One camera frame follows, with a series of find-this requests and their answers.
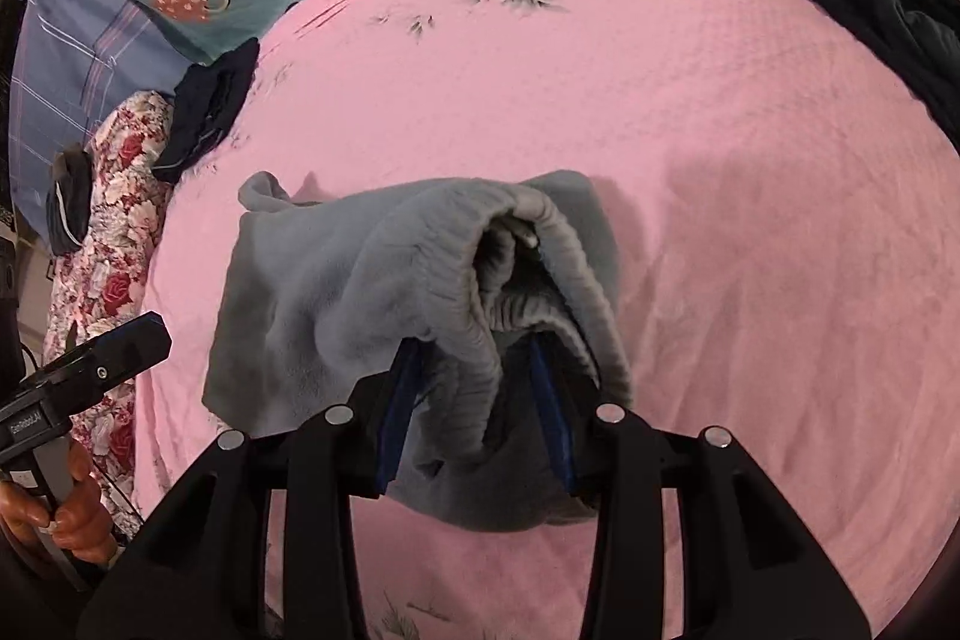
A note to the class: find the grey fleece pants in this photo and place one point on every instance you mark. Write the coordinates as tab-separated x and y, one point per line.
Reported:
315	280

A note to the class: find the folded navy garment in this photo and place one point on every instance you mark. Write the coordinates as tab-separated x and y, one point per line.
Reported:
206	100

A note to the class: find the dark cloth with grey stripe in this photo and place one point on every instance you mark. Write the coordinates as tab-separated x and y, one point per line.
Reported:
67	197

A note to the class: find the person's left hand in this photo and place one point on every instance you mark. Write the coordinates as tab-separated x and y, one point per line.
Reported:
79	520

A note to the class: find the red floral quilt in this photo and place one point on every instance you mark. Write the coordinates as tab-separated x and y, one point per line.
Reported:
120	197

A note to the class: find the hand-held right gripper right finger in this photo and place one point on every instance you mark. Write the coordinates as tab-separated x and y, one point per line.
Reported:
553	415

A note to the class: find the blue plaid pillow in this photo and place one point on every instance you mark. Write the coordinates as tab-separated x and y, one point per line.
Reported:
67	55

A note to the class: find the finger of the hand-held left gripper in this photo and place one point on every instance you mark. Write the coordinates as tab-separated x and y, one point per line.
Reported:
124	351

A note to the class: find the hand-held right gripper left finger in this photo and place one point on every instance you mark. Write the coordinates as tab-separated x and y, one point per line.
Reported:
397	422

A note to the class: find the pink floral bedsheet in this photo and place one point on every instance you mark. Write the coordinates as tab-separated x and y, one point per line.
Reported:
712	235

